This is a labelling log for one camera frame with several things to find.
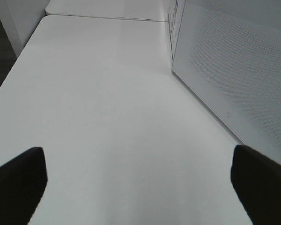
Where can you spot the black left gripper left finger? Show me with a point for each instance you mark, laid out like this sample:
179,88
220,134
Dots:
23,180

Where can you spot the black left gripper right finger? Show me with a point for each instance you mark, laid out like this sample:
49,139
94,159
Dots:
256,180

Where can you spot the white microwave door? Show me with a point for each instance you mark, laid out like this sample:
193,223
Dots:
229,54

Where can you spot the white microwave oven body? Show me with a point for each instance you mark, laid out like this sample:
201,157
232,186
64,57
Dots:
175,14

